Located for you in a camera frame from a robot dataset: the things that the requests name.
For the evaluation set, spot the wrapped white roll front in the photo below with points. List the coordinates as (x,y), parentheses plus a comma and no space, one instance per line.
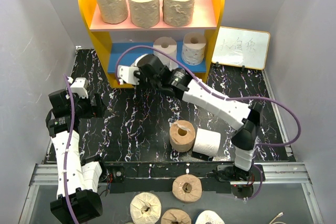
(145,208)

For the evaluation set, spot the white patterned paper roll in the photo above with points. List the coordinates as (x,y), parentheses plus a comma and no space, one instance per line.
(135,63)

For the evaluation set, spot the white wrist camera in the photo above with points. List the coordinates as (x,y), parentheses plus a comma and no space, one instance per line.
(125,75)
(79,86)

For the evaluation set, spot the small whiteboard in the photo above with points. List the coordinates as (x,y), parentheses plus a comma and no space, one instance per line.
(241,48)

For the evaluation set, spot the yellow shelf unit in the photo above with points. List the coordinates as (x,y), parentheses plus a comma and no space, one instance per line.
(110,41)

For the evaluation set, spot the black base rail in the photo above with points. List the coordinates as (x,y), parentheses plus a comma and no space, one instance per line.
(125,177)

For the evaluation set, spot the plain white roll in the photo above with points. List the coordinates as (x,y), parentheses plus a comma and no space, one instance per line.
(207,142)

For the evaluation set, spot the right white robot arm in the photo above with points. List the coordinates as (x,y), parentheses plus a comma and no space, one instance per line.
(245,119)

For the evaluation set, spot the tan roll with white scrap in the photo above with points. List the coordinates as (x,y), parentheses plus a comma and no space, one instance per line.
(182,135)

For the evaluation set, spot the white dotted roll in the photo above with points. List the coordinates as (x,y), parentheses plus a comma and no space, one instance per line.
(193,49)

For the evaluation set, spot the wrapped white roll bottom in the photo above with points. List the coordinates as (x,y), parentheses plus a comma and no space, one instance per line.
(208,217)

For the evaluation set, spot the wrapped tan roll bottom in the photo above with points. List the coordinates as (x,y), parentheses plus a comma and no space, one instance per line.
(175,216)

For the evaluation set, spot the wrapped tan roll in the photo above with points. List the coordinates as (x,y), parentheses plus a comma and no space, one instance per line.
(187,188)
(175,216)

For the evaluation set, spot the tan paper roll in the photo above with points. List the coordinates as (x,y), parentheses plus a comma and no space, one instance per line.
(113,11)
(144,13)
(178,13)

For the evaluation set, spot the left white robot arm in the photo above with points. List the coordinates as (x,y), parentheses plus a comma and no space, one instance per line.
(77,200)

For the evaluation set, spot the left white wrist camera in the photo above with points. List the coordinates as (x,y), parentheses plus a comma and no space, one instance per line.
(79,86)

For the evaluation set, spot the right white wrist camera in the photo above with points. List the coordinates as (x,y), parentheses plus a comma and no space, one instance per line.
(125,75)

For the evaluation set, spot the wrapped tan roll front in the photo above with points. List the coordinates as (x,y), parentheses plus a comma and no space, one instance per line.
(187,188)

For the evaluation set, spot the white paper roll sheet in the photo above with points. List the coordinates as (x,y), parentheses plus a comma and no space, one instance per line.
(169,46)

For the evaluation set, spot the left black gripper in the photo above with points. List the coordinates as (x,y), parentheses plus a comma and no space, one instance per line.
(94,111)

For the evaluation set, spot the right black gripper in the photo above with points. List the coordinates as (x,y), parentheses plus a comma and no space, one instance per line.
(137,73)

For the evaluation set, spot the wrapped white roll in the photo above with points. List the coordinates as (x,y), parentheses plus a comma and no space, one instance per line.
(208,217)
(145,208)

